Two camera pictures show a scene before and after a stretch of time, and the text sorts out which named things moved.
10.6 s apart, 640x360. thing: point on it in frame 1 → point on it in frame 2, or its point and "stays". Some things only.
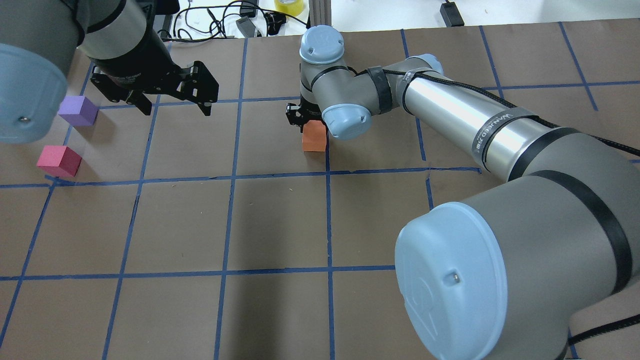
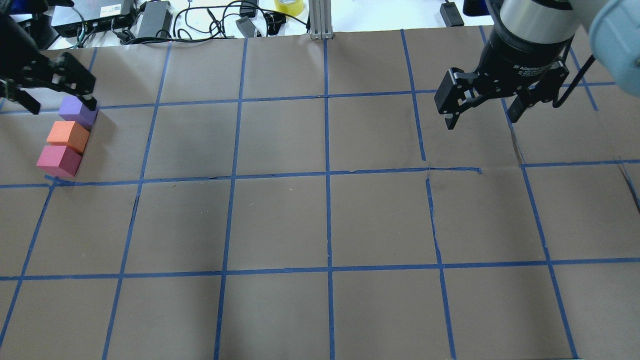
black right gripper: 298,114 → 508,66
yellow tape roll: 293,7 stays
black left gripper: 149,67 → 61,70
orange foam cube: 314,136 → 68,133
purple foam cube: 78,110 stays
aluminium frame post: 320,12 stays
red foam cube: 60,161 stays
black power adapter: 451,14 stays
